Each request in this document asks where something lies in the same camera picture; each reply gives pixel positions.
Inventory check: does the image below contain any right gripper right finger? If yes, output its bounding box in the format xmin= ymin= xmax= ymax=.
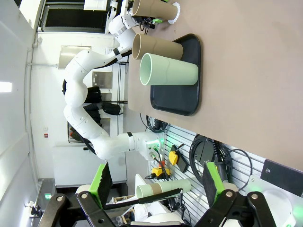
xmin=194 ymin=161 xmax=277 ymax=227

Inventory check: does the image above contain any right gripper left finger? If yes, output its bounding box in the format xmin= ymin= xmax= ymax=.
xmin=37 ymin=162 xmax=124 ymax=227

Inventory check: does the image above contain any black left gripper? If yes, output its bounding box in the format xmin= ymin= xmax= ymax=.
xmin=134 ymin=15 xmax=163 ymax=31

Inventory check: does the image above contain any tan plastic cup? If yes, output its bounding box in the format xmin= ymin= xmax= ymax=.
xmin=151 ymin=183 xmax=164 ymax=196
xmin=132 ymin=33 xmax=184 ymax=61
xmin=132 ymin=0 xmax=178 ymax=21

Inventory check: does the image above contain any white scalloped paper coaster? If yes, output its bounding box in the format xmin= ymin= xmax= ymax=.
xmin=167 ymin=1 xmax=182 ymax=25

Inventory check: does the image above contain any pale green plastic cup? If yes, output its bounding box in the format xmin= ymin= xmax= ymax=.
xmin=139 ymin=52 xmax=199 ymax=86
xmin=136 ymin=184 xmax=153 ymax=199
xmin=160 ymin=178 xmax=192 ymax=195

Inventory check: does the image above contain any black power brick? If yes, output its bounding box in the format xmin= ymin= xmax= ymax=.
xmin=197 ymin=141 xmax=215 ymax=164

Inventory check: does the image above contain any black power adapter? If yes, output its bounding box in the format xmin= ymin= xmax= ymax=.
xmin=177 ymin=157 xmax=190 ymax=173

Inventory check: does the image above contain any yellow hand pendant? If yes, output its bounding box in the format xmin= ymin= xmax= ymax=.
xmin=169 ymin=145 xmax=181 ymax=166

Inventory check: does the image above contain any yellow emergency stop box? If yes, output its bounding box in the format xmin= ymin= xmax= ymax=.
xmin=151 ymin=166 xmax=171 ymax=180

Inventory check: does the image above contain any black plastic serving tray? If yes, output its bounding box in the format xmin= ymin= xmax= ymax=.
xmin=150 ymin=33 xmax=202 ymax=116

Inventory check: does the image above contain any black coiled cable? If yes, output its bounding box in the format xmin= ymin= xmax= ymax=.
xmin=190 ymin=134 xmax=253 ymax=190

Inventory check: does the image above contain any black metal bracket plate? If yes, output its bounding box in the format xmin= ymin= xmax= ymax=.
xmin=259 ymin=158 xmax=303 ymax=197

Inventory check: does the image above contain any grey metal wall box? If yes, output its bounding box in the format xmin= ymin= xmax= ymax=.
xmin=92 ymin=71 xmax=113 ymax=89

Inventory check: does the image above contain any black cable bundle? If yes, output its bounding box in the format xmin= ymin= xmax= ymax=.
xmin=139 ymin=113 xmax=169 ymax=133

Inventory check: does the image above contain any grey metal wall panel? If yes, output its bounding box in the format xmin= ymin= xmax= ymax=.
xmin=59 ymin=46 xmax=92 ymax=70

